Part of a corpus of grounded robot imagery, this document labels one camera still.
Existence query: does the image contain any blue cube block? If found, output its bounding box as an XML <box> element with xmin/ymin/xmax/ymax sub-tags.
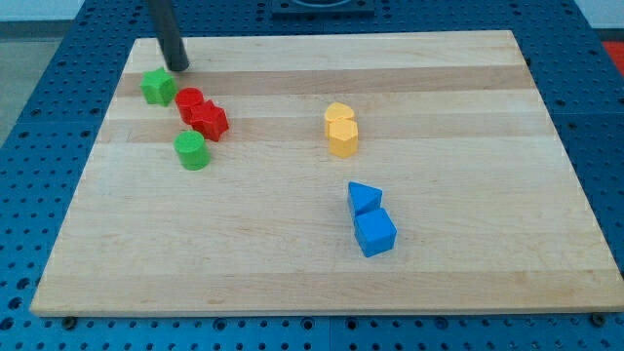
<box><xmin>354</xmin><ymin>208</ymin><xmax>397</xmax><ymax>257</ymax></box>

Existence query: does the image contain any green star block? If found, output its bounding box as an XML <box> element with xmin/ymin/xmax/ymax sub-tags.
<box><xmin>139</xmin><ymin>67</ymin><xmax>178</xmax><ymax>106</ymax></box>

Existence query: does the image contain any blue triangle block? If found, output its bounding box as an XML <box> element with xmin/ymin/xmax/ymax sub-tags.
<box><xmin>347</xmin><ymin>181</ymin><xmax>383</xmax><ymax>217</ymax></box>

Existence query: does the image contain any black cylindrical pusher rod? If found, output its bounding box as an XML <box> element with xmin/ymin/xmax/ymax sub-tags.
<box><xmin>147</xmin><ymin>0</ymin><xmax>189</xmax><ymax>72</ymax></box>

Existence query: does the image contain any yellow heart block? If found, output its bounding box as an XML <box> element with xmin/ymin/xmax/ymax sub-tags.
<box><xmin>324</xmin><ymin>101</ymin><xmax>355</xmax><ymax>137</ymax></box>

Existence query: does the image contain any red star block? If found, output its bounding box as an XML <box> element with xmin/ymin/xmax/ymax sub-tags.
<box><xmin>190</xmin><ymin>99</ymin><xmax>229</xmax><ymax>142</ymax></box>

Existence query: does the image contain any green cylinder block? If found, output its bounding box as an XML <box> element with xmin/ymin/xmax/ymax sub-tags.
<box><xmin>174</xmin><ymin>131</ymin><xmax>211</xmax><ymax>171</ymax></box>

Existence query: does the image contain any light wooden board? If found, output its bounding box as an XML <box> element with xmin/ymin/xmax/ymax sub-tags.
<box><xmin>30</xmin><ymin>30</ymin><xmax>623</xmax><ymax>317</ymax></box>

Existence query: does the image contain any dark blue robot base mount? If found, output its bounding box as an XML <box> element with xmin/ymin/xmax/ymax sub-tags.
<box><xmin>269</xmin><ymin>0</ymin><xmax>375</xmax><ymax>20</ymax></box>

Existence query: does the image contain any yellow hexagon block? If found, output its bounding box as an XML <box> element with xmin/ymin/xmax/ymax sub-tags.
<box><xmin>329</xmin><ymin>119</ymin><xmax>359</xmax><ymax>158</ymax></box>

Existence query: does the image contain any red cylinder block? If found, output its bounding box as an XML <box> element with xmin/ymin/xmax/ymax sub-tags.
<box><xmin>175</xmin><ymin>87</ymin><xmax>204</xmax><ymax>125</ymax></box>

